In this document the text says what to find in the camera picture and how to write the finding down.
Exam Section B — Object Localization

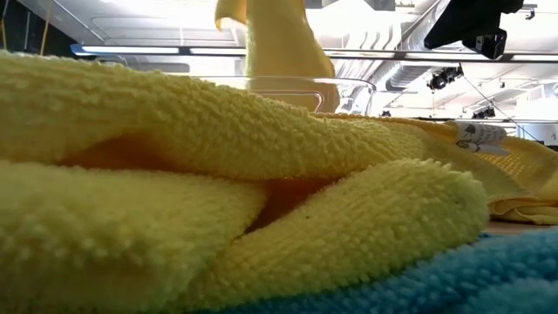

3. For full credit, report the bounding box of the yellow microfiber towel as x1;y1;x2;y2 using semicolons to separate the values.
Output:
214;0;341;113
0;50;558;314
487;174;558;227

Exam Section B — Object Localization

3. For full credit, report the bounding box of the blue microfiber towel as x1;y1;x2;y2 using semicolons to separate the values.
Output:
191;229;558;314

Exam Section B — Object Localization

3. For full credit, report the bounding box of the clear plastic bin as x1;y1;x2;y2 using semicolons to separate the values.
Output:
191;75;378;115

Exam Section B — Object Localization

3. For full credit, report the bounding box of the long ceiling light bar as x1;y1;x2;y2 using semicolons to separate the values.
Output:
69;43;558;63

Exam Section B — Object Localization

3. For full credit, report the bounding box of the silver ventilation duct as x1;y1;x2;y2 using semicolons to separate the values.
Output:
383;0;441;92

